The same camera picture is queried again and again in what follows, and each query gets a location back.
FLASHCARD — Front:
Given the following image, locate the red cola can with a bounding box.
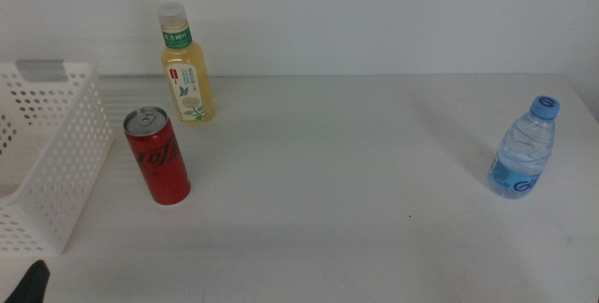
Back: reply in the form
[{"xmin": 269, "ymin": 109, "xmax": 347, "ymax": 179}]
[{"xmin": 123, "ymin": 106, "xmax": 192, "ymax": 207}]

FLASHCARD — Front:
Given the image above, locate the yellow tea bottle green label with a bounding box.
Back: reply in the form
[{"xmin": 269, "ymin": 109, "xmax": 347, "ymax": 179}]
[{"xmin": 155, "ymin": 1, "xmax": 217, "ymax": 124}]

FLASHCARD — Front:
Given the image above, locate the clear water bottle blue cap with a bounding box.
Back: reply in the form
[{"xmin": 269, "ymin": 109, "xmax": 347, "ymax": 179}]
[{"xmin": 488, "ymin": 94, "xmax": 562, "ymax": 200}]

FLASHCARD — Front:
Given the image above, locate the white perforated plastic basket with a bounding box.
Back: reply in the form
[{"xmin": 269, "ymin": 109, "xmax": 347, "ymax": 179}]
[{"xmin": 0, "ymin": 58, "xmax": 114, "ymax": 255}]

